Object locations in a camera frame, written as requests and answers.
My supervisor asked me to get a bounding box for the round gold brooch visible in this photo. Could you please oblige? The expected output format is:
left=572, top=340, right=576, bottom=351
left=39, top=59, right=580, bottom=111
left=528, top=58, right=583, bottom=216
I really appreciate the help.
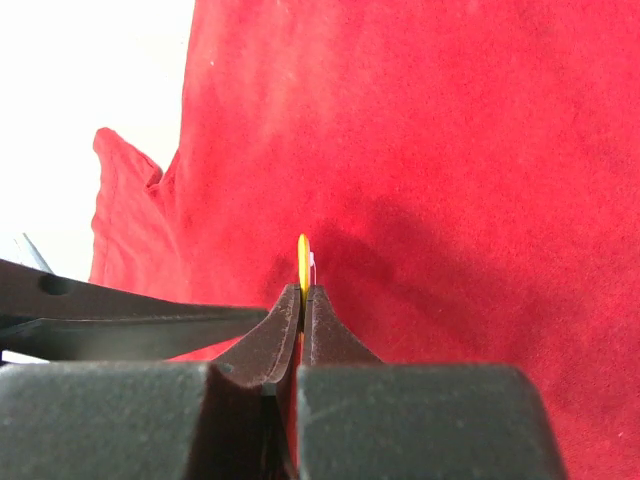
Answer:
left=297, top=234, right=311, bottom=307

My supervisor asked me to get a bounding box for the red t-shirt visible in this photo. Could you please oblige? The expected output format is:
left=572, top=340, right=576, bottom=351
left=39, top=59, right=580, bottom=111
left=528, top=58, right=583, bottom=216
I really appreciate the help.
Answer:
left=90, top=1, right=639, bottom=479

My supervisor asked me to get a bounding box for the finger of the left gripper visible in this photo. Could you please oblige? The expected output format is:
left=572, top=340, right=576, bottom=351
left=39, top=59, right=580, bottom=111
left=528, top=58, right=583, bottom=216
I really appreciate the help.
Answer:
left=1, top=261, right=267, bottom=361

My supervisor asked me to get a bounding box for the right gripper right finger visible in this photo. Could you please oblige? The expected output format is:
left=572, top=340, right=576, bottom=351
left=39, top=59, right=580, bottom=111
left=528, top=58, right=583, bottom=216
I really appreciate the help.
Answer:
left=296, top=286, right=568, bottom=479

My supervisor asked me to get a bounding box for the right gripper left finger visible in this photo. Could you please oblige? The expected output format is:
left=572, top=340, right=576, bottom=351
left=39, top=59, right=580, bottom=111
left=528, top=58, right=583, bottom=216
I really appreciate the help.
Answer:
left=1, top=285, right=301, bottom=479

